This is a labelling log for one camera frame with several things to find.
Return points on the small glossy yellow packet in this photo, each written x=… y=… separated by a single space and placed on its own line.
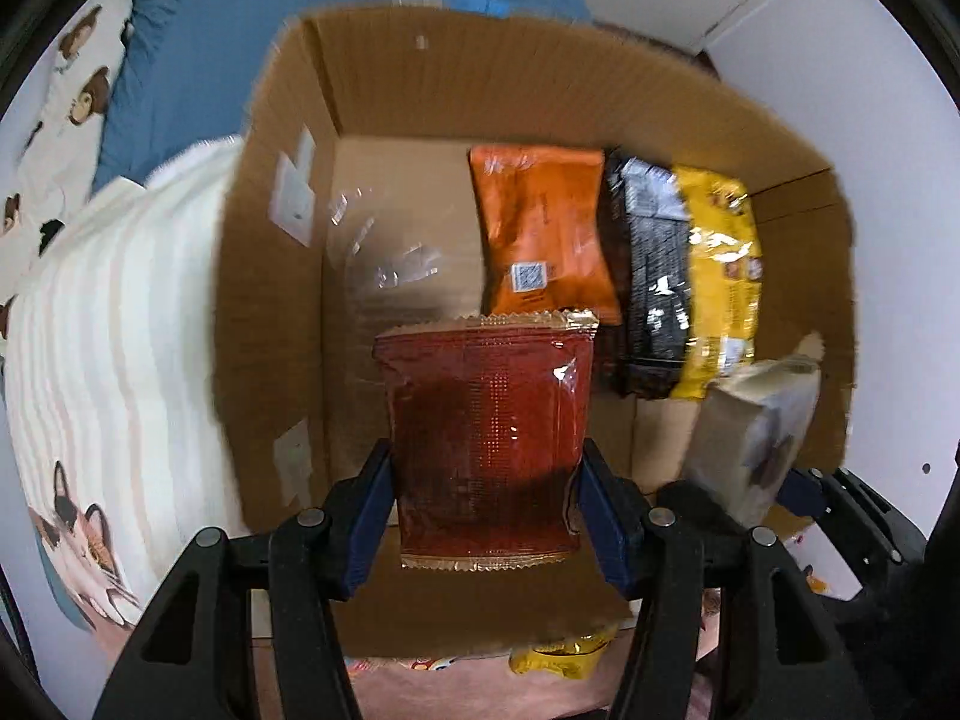
x=559 y=658

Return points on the cream white snack packet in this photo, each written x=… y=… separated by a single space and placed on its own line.
x=742 y=420

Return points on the dark red snack packet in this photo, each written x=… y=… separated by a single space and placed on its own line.
x=480 y=420

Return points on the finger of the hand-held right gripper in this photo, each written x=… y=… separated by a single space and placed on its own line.
x=801 y=491

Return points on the brown cardboard box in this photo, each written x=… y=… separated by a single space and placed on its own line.
x=405 y=90

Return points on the black snack packet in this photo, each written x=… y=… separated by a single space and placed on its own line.
x=652 y=277

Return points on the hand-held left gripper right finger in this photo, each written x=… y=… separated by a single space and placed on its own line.
x=604 y=525

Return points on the pink bed sheet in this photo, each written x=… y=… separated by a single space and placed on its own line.
x=487 y=697

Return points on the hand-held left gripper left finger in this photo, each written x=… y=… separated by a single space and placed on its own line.
x=367 y=525

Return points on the colourful printed snack packet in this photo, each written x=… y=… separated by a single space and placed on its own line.
x=409 y=665

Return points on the orange snack packet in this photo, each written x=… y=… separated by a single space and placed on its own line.
x=540 y=225

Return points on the large yellow snack packet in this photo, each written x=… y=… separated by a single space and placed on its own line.
x=724 y=277

